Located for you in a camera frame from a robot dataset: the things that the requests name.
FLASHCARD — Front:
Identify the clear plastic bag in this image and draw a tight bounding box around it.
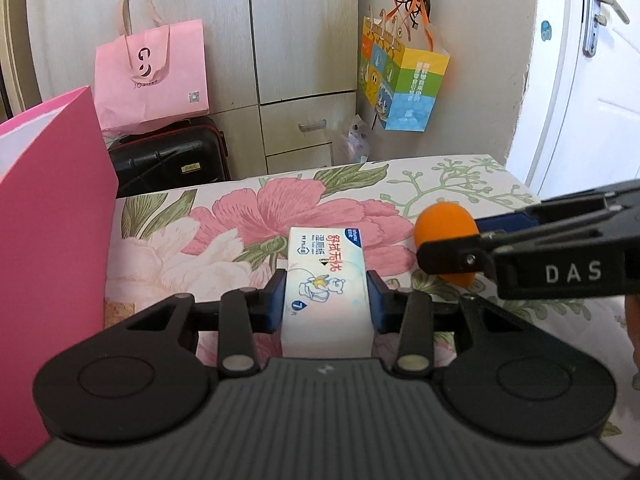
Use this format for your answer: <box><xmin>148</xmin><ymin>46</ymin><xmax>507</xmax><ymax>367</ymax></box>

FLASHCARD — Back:
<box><xmin>339</xmin><ymin>114</ymin><xmax>374</xmax><ymax>164</ymax></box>

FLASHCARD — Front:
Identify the light wooden panel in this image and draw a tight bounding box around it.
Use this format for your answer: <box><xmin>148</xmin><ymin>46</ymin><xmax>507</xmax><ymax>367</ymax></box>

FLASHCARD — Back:
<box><xmin>0</xmin><ymin>0</ymin><xmax>31</xmax><ymax>126</ymax></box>

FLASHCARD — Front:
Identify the floral bed sheet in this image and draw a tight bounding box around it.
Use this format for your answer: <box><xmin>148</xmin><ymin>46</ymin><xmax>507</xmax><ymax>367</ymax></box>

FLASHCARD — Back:
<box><xmin>102</xmin><ymin>154</ymin><xmax>640</xmax><ymax>442</ymax></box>

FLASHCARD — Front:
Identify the silver door handle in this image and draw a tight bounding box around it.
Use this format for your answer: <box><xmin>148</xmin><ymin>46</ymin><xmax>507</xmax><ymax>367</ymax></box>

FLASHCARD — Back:
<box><xmin>581</xmin><ymin>0</ymin><xmax>632</xmax><ymax>59</ymax></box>

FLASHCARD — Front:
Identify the colourful gift bag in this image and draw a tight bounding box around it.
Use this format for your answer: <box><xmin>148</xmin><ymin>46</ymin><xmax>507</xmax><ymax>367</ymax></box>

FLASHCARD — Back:
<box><xmin>356</xmin><ymin>4</ymin><xmax>451</xmax><ymax>134</ymax></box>

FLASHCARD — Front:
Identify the large pink paper bag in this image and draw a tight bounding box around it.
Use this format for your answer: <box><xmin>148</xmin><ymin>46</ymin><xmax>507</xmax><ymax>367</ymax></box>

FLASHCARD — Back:
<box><xmin>0</xmin><ymin>85</ymin><xmax>120</xmax><ymax>467</ymax></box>

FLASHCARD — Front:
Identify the orange ball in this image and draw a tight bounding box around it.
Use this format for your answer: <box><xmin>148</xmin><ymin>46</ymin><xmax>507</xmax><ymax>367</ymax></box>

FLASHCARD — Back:
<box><xmin>412</xmin><ymin>202</ymin><xmax>482</xmax><ymax>289</ymax></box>

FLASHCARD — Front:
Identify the white door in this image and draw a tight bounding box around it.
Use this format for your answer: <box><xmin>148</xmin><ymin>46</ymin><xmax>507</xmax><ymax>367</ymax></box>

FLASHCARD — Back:
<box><xmin>505</xmin><ymin>0</ymin><xmax>640</xmax><ymax>202</ymax></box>

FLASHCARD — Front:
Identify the black suitcase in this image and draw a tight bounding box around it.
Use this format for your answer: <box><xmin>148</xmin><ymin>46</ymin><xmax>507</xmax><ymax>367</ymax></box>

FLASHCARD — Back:
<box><xmin>107</xmin><ymin>116</ymin><xmax>232</xmax><ymax>199</ymax></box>

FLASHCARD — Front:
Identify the person's right hand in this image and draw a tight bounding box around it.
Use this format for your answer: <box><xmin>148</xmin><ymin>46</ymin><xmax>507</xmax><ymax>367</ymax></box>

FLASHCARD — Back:
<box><xmin>622</xmin><ymin>296</ymin><xmax>640</xmax><ymax>391</ymax></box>

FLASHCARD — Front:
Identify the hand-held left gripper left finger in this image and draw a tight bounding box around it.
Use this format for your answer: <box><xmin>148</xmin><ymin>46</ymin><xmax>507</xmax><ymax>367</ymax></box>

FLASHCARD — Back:
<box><xmin>125</xmin><ymin>269</ymin><xmax>289</xmax><ymax>378</ymax></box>

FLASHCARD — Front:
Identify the light wooden wardrobe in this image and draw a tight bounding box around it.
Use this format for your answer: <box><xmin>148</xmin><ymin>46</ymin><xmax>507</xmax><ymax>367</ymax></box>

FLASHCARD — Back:
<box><xmin>25</xmin><ymin>0</ymin><xmax>362</xmax><ymax>182</ymax></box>

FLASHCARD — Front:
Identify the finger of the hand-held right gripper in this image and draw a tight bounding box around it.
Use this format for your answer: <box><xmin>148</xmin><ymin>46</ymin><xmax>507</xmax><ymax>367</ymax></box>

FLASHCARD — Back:
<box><xmin>474</xmin><ymin>179</ymin><xmax>640</xmax><ymax>234</ymax></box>
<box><xmin>416</xmin><ymin>210</ymin><xmax>640</xmax><ymax>277</ymax></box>

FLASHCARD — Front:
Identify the white wet wipes pack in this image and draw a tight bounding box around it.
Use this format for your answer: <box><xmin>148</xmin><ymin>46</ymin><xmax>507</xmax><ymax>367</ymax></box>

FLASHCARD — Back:
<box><xmin>280</xmin><ymin>226</ymin><xmax>377</xmax><ymax>361</ymax></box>

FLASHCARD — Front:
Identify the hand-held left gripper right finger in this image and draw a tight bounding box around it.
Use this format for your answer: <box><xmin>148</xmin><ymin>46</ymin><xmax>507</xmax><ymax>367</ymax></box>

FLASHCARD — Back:
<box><xmin>366</xmin><ymin>270</ymin><xmax>532</xmax><ymax>375</ymax></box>

